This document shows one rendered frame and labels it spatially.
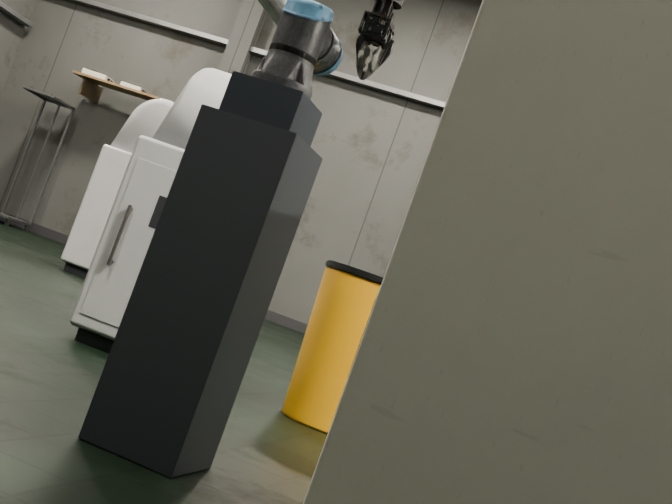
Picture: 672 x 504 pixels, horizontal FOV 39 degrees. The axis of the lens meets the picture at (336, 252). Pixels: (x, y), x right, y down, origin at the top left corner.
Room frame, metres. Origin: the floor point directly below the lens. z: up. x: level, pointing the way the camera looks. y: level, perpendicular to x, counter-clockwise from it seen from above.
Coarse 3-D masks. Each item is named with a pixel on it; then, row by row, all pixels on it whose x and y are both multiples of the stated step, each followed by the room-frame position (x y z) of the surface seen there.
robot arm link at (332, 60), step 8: (264, 0) 2.34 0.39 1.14; (272, 0) 2.33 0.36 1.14; (280, 0) 2.32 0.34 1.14; (264, 8) 2.37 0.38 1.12; (272, 8) 2.33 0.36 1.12; (280, 8) 2.32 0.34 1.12; (272, 16) 2.35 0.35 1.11; (280, 16) 2.32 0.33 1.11; (336, 40) 2.29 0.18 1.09; (336, 48) 2.29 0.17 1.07; (328, 56) 2.27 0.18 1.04; (336, 56) 2.31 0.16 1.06; (320, 64) 2.29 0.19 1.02; (328, 64) 2.31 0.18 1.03; (336, 64) 2.34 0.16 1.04; (320, 72) 2.34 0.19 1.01; (328, 72) 2.35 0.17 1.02
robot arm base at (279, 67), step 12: (276, 48) 2.15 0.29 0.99; (288, 48) 2.14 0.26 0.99; (264, 60) 2.17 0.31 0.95; (276, 60) 2.14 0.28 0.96; (288, 60) 2.14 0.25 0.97; (300, 60) 2.15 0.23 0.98; (312, 60) 2.17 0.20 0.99; (252, 72) 2.18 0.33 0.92; (264, 72) 2.14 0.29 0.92; (276, 72) 2.13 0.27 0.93; (288, 72) 2.13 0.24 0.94; (300, 72) 2.15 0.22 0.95; (312, 72) 2.19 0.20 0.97; (288, 84) 2.13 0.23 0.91; (300, 84) 2.14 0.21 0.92; (312, 84) 2.20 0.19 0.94
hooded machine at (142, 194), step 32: (192, 96) 3.75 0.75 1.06; (160, 128) 3.70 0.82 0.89; (192, 128) 3.69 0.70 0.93; (160, 160) 3.61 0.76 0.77; (128, 192) 3.62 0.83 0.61; (160, 192) 3.60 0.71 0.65; (128, 224) 3.61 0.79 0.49; (96, 256) 3.63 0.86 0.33; (128, 256) 3.61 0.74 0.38; (96, 288) 3.62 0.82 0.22; (128, 288) 3.60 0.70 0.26; (96, 320) 3.61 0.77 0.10
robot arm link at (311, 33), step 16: (288, 0) 2.17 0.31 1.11; (304, 0) 2.15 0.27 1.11; (288, 16) 2.15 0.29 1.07; (304, 16) 2.14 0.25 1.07; (320, 16) 2.15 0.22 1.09; (288, 32) 2.15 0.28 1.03; (304, 32) 2.14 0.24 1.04; (320, 32) 2.16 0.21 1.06; (304, 48) 2.15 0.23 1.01; (320, 48) 2.19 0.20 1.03
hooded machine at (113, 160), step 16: (144, 112) 7.29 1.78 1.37; (160, 112) 7.26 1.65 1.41; (128, 128) 7.31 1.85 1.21; (144, 128) 7.28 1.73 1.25; (112, 144) 7.32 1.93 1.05; (128, 144) 7.30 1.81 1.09; (112, 160) 7.27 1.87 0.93; (128, 160) 7.24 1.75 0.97; (96, 176) 7.28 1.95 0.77; (112, 176) 7.26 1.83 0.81; (96, 192) 7.27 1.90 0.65; (112, 192) 7.25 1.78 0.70; (80, 208) 7.29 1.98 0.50; (96, 208) 7.26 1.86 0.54; (80, 224) 7.28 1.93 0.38; (96, 224) 7.25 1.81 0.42; (80, 240) 7.27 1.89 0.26; (96, 240) 7.24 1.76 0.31; (64, 256) 7.29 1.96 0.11; (80, 256) 7.26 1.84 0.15; (80, 272) 7.30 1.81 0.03
